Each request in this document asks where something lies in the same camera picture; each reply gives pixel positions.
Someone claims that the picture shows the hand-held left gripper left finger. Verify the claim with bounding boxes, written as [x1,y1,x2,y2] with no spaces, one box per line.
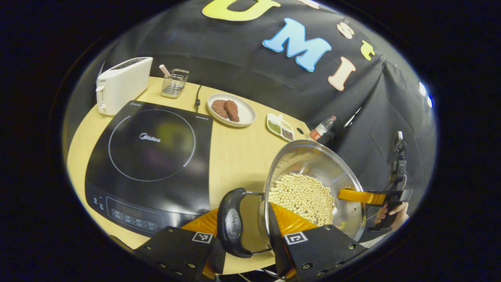
[135,208,227,280]

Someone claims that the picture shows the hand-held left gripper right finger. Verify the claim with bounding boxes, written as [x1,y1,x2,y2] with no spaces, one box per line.
[266,202,368,280]

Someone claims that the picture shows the steel pot with black handles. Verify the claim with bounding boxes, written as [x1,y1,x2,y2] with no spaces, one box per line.
[216,140,367,258]

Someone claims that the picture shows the black induction cooktop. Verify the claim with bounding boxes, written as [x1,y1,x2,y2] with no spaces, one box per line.
[85,100,214,238]

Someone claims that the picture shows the heap of soybeans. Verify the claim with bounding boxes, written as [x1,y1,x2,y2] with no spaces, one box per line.
[268,174,336,227]

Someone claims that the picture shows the clear bottle with red label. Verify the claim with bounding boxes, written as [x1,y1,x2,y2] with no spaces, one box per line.
[309,115,337,141]

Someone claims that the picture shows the white divided bean dish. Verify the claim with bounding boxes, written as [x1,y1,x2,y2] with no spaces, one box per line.
[267,113,295,142]

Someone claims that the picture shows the round white plate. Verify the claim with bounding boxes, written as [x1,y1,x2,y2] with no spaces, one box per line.
[207,93,256,128]

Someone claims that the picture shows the brown meat piece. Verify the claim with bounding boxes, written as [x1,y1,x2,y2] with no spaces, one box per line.
[224,100,240,123]
[211,99,229,119]

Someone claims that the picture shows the white toaster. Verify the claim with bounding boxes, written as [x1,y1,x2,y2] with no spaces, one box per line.
[96,57,154,116]

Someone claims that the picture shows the wire mesh utensil holder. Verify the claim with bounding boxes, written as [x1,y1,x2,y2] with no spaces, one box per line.
[161,69,189,98]

